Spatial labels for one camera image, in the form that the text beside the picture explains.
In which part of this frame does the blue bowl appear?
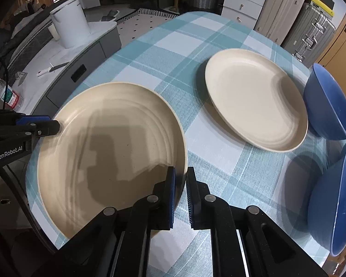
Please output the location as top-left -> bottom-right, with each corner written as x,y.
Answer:
307,154 -> 346,256
303,63 -> 346,141

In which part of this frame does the white electric kettle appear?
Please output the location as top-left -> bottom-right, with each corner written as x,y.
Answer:
50,0 -> 90,49

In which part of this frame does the beige hard suitcase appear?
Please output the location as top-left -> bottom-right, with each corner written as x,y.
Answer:
254,0 -> 304,45

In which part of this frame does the silver hard suitcase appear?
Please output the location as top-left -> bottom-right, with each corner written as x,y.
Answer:
281,3 -> 336,68

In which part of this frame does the grey white side cabinet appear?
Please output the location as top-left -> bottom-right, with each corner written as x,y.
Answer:
12,21 -> 121,116

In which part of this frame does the plastic water bottle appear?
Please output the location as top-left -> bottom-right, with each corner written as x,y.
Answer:
0,78 -> 21,110

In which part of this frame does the white drawer desk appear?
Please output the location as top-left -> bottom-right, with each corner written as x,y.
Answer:
221,0 -> 265,29

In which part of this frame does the cream plate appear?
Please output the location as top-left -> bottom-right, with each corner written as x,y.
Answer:
37,82 -> 188,238
205,48 -> 308,153

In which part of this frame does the blue bowl front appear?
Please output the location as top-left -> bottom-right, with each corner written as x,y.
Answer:
307,154 -> 346,256

